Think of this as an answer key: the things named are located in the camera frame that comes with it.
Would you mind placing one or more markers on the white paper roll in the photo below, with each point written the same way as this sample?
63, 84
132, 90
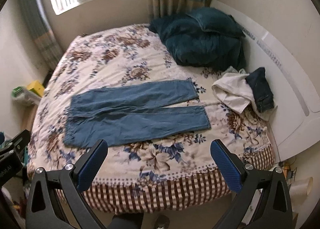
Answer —
301, 188

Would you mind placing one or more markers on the teal curtain left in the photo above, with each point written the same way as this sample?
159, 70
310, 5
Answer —
41, 31

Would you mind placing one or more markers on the yellow box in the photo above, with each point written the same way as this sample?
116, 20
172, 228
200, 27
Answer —
36, 87

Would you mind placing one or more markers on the dark navy folded garment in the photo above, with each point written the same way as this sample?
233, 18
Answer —
263, 96

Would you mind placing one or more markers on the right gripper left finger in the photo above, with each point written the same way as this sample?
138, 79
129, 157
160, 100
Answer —
44, 209

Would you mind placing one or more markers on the white garment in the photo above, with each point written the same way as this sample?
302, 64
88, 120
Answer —
233, 90

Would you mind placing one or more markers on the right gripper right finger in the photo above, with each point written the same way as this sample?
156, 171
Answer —
273, 209

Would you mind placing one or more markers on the dark teal pillow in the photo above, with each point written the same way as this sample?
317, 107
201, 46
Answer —
203, 37

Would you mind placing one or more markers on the floral bed blanket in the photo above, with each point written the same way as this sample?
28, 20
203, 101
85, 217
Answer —
172, 173

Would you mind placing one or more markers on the white headboard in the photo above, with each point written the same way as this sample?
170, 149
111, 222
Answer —
294, 125

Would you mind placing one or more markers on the blue denim pants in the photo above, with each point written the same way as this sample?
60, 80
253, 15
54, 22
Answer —
130, 114

